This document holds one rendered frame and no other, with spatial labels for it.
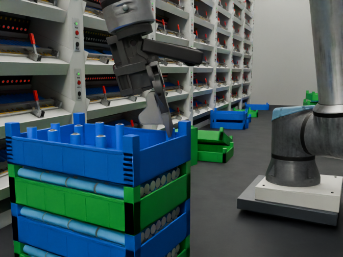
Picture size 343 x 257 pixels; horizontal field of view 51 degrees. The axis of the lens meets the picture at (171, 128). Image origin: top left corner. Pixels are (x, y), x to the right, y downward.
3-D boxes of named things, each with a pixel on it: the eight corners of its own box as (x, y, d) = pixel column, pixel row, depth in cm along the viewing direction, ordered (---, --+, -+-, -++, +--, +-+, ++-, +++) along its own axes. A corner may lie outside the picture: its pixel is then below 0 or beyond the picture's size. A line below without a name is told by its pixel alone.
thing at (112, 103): (146, 107, 203) (154, 84, 199) (83, 121, 148) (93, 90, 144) (117, 93, 209) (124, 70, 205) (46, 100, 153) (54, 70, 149)
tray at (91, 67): (146, 73, 200) (151, 57, 197) (81, 74, 144) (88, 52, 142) (117, 59, 206) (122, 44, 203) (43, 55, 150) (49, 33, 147)
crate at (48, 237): (190, 233, 75) (190, 197, 73) (135, 283, 57) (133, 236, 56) (82, 207, 89) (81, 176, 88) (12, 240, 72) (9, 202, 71)
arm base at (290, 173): (321, 176, 135) (321, 150, 134) (319, 189, 118) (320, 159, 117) (269, 172, 143) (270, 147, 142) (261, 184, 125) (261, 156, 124)
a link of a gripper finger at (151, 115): (146, 143, 69) (133, 97, 68) (175, 135, 69) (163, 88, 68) (144, 145, 66) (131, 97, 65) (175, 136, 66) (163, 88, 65)
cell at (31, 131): (30, 128, 69) (32, 160, 70) (38, 126, 70) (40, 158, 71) (24, 127, 70) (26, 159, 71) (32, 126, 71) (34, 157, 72)
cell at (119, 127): (126, 153, 76) (125, 123, 75) (121, 154, 75) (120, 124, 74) (119, 152, 77) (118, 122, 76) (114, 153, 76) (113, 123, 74)
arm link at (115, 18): (150, 2, 70) (147, -8, 61) (156, 27, 71) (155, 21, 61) (106, 15, 70) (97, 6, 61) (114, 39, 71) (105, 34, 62)
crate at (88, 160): (191, 159, 72) (191, 120, 71) (132, 187, 55) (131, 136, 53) (80, 145, 87) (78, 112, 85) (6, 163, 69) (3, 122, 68)
